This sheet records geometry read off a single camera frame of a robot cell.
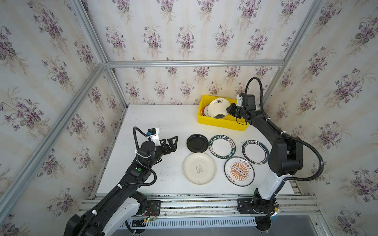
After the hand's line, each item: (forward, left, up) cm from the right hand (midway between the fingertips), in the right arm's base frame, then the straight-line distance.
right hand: (226, 108), depth 92 cm
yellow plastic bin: (-3, -4, -10) cm, 11 cm away
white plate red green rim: (-20, -19, -21) cm, 35 cm away
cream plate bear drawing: (-31, +18, -20) cm, 41 cm away
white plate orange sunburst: (-33, -5, -20) cm, 39 cm away
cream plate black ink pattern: (+3, +5, -2) cm, 6 cm away
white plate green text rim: (-16, +2, -21) cm, 26 cm away
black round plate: (-14, +19, -18) cm, 30 cm away
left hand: (-22, +33, +1) cm, 40 cm away
